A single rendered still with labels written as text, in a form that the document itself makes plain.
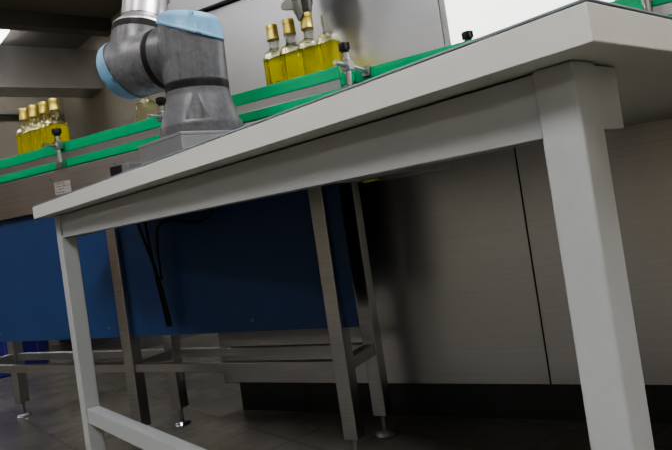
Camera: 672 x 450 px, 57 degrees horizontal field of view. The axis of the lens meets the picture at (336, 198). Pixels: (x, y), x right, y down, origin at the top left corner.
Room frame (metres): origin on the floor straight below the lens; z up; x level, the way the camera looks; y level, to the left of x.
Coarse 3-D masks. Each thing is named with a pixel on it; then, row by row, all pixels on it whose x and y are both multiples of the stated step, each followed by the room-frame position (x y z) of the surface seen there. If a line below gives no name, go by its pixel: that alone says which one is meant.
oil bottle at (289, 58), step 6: (294, 42) 1.71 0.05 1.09; (282, 48) 1.71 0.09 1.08; (288, 48) 1.69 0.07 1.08; (294, 48) 1.69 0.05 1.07; (282, 54) 1.70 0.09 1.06; (288, 54) 1.69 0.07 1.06; (294, 54) 1.69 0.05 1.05; (282, 60) 1.71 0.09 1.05; (288, 60) 1.70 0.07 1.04; (294, 60) 1.69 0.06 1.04; (282, 66) 1.71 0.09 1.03; (288, 66) 1.70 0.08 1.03; (294, 66) 1.69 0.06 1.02; (282, 72) 1.71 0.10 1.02; (288, 72) 1.70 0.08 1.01; (294, 72) 1.69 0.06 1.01; (300, 72) 1.69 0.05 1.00; (288, 78) 1.70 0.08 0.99
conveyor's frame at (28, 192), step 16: (96, 160) 1.91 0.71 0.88; (112, 160) 1.87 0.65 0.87; (128, 160) 1.84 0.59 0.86; (32, 176) 2.07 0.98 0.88; (48, 176) 2.02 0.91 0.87; (64, 176) 1.98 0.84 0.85; (80, 176) 1.95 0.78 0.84; (96, 176) 1.91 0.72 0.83; (0, 192) 2.15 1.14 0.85; (16, 192) 2.10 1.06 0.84; (32, 192) 2.06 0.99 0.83; (48, 192) 2.02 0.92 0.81; (64, 192) 1.99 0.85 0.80; (0, 208) 2.15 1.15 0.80; (16, 208) 2.11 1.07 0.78; (32, 208) 2.07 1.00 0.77
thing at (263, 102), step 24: (336, 72) 1.51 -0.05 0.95; (240, 96) 1.65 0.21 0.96; (264, 96) 1.61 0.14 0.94; (288, 96) 1.58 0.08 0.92; (312, 96) 1.54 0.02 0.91; (144, 120) 1.82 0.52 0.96; (72, 144) 1.98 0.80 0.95; (96, 144) 1.93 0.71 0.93; (120, 144) 1.88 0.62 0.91; (0, 168) 2.17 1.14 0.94; (24, 168) 2.11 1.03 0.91; (48, 168) 2.04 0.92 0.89
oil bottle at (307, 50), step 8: (304, 40) 1.67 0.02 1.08; (312, 40) 1.66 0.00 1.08; (304, 48) 1.67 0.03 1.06; (312, 48) 1.66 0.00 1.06; (304, 56) 1.67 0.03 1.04; (312, 56) 1.66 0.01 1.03; (304, 64) 1.67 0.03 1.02; (312, 64) 1.66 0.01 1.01; (304, 72) 1.68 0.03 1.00; (312, 72) 1.66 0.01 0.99
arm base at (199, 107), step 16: (192, 80) 1.08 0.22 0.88; (208, 80) 1.09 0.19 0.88; (224, 80) 1.12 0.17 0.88; (176, 96) 1.09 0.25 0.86; (192, 96) 1.08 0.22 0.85; (208, 96) 1.09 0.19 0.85; (224, 96) 1.11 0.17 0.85; (176, 112) 1.08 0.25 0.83; (192, 112) 1.08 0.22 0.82; (208, 112) 1.08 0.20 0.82; (224, 112) 1.10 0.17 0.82; (160, 128) 1.11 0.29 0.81; (176, 128) 1.07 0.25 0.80; (192, 128) 1.07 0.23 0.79; (208, 128) 1.07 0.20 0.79; (224, 128) 1.09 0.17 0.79
